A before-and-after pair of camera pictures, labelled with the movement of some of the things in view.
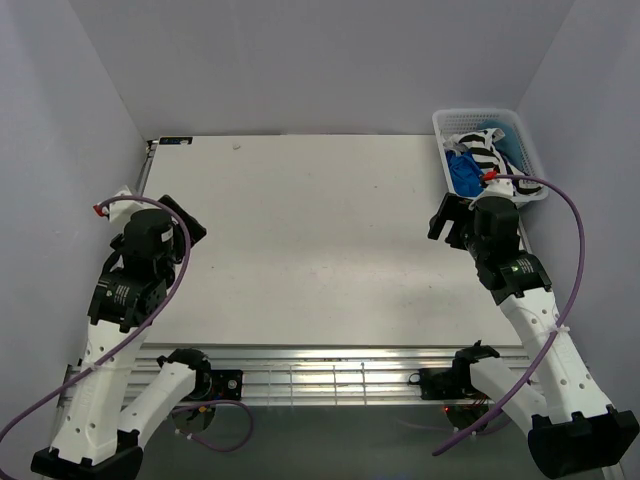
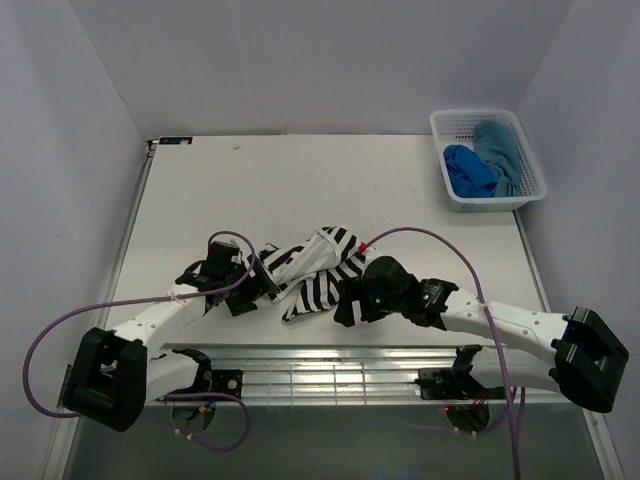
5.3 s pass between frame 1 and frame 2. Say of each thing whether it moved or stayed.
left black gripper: moved
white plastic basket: stayed
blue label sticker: stayed
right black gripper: moved
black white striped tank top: moved
